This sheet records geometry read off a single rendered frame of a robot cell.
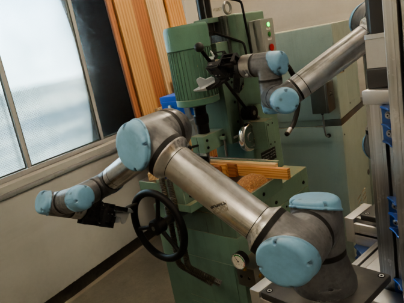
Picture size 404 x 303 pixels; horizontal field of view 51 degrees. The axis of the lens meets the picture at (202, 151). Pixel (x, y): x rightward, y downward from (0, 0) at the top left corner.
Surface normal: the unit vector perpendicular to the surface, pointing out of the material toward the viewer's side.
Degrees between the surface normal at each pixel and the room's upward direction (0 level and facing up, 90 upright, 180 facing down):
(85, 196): 77
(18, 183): 90
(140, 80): 87
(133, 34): 87
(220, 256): 90
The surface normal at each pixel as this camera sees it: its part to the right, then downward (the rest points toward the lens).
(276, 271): -0.44, 0.37
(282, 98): 0.06, 0.23
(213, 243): -0.64, 0.29
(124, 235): 0.83, -0.01
